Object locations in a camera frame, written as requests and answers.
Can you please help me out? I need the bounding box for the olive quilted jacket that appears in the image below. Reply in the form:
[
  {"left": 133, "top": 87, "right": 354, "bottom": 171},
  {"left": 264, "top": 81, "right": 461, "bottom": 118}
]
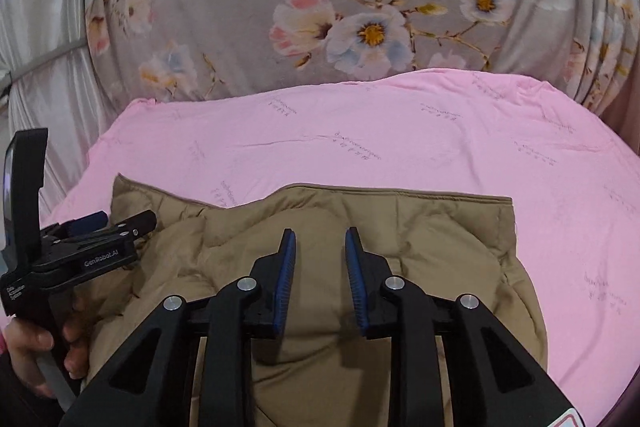
[{"left": 82, "top": 174, "right": 548, "bottom": 427}]

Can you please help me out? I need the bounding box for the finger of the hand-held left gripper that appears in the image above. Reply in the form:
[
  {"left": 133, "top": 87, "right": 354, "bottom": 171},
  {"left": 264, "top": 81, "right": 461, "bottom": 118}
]
[
  {"left": 42, "top": 214, "right": 110, "bottom": 242},
  {"left": 102, "top": 209, "right": 159, "bottom": 240}
]

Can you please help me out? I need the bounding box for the white satin curtain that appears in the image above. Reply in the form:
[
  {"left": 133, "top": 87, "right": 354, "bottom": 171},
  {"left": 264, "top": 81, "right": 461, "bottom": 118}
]
[{"left": 0, "top": 0, "right": 123, "bottom": 220}]

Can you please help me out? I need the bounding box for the pink blanket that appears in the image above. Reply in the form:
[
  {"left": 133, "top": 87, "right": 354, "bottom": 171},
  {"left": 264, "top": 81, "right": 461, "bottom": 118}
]
[{"left": 40, "top": 68, "right": 640, "bottom": 427}]

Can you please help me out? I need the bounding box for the person's left hand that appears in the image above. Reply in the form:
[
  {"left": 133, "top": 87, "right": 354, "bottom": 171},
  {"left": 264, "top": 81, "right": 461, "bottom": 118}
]
[{"left": 4, "top": 296, "right": 92, "bottom": 399}]

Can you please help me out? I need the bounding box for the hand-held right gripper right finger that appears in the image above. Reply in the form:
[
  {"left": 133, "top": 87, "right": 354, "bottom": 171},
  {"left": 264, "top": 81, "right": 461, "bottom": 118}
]
[{"left": 344, "top": 227, "right": 587, "bottom": 427}]

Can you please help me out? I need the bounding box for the grey metal rail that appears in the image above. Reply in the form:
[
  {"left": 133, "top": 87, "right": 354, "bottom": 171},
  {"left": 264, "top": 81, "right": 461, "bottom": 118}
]
[{"left": 7, "top": 36, "right": 90, "bottom": 84}]

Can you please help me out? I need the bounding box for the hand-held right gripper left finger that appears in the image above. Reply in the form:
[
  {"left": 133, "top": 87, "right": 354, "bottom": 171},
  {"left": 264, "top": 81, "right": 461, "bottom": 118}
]
[{"left": 60, "top": 228, "right": 297, "bottom": 427}]

